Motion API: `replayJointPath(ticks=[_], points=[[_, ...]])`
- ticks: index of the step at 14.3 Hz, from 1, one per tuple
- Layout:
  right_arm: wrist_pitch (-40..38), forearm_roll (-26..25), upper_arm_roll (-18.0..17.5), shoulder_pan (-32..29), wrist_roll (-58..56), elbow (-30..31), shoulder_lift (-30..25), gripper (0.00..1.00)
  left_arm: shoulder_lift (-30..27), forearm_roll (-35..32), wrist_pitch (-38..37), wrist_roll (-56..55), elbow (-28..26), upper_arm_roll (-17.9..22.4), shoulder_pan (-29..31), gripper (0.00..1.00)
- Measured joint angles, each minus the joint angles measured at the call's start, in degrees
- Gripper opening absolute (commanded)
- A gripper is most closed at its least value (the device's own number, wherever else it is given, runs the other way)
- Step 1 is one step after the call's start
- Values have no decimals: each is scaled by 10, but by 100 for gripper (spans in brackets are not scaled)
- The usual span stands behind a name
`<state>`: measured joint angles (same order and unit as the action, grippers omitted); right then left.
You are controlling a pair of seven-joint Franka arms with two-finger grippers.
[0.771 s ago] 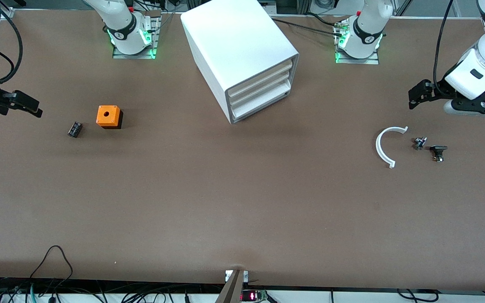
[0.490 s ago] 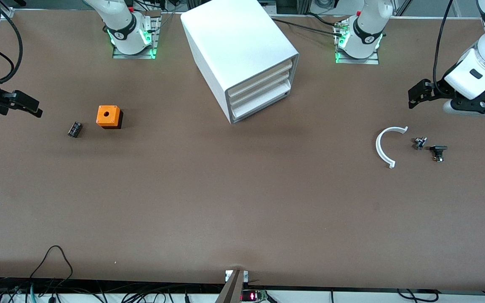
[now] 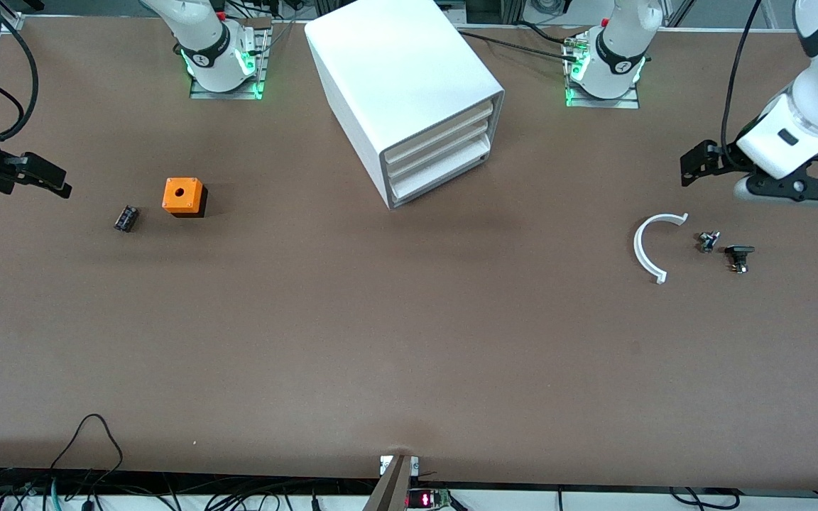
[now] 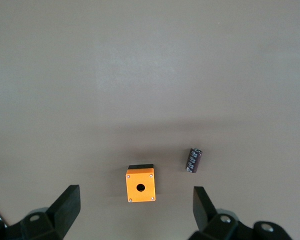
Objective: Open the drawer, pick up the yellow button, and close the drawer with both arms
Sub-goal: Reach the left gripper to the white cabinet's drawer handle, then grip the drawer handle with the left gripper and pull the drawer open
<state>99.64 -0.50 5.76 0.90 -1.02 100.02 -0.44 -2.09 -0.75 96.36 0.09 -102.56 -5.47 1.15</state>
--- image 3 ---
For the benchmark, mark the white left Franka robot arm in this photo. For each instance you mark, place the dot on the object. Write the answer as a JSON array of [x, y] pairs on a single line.
[[618, 57]]

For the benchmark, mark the white drawer cabinet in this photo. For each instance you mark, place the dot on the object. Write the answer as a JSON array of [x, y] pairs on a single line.
[[395, 64]]

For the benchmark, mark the small grey metal component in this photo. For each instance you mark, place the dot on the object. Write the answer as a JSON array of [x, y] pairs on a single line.
[[707, 243]]

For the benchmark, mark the small black cylindrical component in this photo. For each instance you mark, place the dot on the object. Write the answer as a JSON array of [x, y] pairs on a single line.
[[126, 218]]

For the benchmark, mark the white curved plastic arc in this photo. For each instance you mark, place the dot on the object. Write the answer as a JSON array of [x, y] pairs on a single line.
[[637, 248]]

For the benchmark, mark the orange box with hole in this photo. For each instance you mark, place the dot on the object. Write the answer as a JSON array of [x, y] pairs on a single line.
[[192, 196]]

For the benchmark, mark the circuit board with red display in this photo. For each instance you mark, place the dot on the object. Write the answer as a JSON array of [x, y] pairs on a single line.
[[423, 499]]

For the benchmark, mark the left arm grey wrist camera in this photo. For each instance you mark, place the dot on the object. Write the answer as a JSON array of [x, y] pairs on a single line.
[[757, 193]]

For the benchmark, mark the small black switch component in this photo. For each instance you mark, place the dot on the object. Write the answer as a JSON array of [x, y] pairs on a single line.
[[739, 250]]

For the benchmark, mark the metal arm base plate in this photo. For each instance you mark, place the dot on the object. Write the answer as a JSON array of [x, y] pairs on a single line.
[[604, 103], [228, 95]]

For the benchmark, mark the aluminium frame profile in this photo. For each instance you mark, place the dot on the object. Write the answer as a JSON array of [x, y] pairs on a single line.
[[13, 23]]

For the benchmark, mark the grey metal bracket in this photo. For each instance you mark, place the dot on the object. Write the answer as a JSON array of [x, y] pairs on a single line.
[[391, 490]]

